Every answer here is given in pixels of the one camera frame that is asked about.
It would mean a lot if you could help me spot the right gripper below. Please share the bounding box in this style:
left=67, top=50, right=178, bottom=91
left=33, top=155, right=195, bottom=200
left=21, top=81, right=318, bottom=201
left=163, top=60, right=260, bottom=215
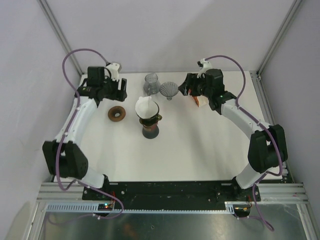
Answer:
left=178, top=73, right=213, bottom=98

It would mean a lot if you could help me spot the white paper coffee filter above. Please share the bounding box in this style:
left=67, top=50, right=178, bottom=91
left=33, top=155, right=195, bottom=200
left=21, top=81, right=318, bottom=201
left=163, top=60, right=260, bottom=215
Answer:
left=135, top=96, right=159, bottom=119

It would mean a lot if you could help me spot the clear grey glass carafe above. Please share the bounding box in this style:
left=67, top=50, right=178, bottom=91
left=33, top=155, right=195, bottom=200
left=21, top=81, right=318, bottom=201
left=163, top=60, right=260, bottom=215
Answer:
left=143, top=73, right=161, bottom=96

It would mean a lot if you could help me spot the olive green dripper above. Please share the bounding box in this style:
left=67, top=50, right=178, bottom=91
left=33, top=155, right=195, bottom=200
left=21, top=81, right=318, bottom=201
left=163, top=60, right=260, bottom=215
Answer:
left=139, top=114, right=163, bottom=129

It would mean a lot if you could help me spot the red-rimmed dark carafe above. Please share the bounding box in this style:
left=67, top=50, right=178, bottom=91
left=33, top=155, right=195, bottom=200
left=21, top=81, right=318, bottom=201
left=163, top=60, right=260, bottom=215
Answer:
left=142, top=124, right=160, bottom=139

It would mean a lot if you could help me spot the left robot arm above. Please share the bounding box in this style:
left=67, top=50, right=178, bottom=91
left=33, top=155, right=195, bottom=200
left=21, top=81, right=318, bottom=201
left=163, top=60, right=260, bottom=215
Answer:
left=42, top=62, right=127, bottom=200

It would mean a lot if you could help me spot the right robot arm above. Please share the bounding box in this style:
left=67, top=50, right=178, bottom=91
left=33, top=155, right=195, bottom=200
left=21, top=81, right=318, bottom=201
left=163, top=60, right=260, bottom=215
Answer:
left=178, top=68, right=288, bottom=201

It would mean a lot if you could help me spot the clear grey ribbed dripper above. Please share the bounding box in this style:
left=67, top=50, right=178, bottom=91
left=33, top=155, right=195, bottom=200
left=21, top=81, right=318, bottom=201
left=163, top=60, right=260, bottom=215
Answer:
left=159, top=81, right=179, bottom=101

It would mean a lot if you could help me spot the orange coffee filter box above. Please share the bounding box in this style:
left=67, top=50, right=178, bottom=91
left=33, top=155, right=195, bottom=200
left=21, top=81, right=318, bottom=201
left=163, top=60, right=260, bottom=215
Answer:
left=192, top=95, right=209, bottom=108

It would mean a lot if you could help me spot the brown wooden ring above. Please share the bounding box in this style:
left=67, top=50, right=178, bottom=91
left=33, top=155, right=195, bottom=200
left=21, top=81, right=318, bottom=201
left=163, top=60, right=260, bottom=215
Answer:
left=107, top=105, right=127, bottom=123

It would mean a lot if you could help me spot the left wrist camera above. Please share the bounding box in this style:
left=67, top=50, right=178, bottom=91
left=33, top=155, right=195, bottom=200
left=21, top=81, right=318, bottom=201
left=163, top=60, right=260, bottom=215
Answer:
left=104, top=62, right=122, bottom=80

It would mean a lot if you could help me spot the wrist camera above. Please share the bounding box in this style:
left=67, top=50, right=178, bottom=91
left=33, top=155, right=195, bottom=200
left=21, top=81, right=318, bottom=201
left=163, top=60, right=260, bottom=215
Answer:
left=197, top=58, right=213, bottom=78
left=104, top=62, right=122, bottom=80

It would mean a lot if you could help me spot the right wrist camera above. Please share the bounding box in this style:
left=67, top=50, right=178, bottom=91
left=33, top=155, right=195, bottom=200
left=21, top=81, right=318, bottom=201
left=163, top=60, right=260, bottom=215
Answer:
left=197, top=58, right=213, bottom=78

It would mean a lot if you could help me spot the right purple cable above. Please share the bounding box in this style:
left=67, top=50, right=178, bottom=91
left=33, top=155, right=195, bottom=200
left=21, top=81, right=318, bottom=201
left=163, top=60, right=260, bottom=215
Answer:
left=206, top=55, right=285, bottom=231

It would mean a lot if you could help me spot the purple cable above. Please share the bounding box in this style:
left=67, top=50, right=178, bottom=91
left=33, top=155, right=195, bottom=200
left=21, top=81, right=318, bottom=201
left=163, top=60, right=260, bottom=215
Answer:
left=206, top=55, right=285, bottom=231
left=47, top=48, right=125, bottom=225

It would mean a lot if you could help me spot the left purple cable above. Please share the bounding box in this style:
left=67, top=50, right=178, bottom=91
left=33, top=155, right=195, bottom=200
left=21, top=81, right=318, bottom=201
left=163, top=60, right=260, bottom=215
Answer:
left=47, top=48, right=125, bottom=225

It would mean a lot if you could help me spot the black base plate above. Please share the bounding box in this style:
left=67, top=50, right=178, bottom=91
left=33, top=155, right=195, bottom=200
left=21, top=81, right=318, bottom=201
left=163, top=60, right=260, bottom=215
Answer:
left=82, top=179, right=262, bottom=211

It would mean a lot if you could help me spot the grey cable duct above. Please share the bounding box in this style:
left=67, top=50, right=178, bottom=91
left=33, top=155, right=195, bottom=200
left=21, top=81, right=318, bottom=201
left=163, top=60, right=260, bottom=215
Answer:
left=46, top=202, right=235, bottom=214

